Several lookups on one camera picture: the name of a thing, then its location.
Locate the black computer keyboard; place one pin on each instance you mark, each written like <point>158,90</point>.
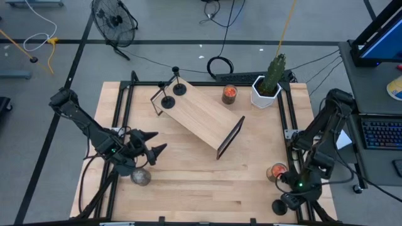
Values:
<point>381,133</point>

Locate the white paper sheet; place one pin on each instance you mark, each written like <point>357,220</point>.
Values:
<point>345,141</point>

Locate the yellow white round object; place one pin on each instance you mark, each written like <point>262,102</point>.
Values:
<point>396,89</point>

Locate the metal candle tin orange wax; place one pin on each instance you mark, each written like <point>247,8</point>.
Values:
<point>278,171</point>
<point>229,94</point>

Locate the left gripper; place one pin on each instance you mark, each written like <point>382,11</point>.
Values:
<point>138,147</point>

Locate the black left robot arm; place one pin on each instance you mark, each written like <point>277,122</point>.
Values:
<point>88,125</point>

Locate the black candlestick holder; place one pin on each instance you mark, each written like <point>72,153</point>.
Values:
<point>179,89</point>
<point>279,207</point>
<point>168,102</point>

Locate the black computer monitor with stand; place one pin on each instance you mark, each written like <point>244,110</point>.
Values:
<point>386,40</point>

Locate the white hexagonal plant pot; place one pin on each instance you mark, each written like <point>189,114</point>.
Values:
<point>259,99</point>

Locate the black floor fan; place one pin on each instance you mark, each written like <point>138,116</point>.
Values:
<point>114,20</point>

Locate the wooden shelf riser black frame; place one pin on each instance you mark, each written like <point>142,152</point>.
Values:
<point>201,116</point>

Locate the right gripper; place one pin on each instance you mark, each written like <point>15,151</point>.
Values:
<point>309,190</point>

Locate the black power strip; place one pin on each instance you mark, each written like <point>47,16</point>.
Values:
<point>238,77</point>

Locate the grey desk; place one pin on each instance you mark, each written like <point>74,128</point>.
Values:
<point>364,94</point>

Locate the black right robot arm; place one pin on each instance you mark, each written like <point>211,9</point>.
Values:
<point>329,119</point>

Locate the green cactus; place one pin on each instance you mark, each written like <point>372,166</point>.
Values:
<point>273,73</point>

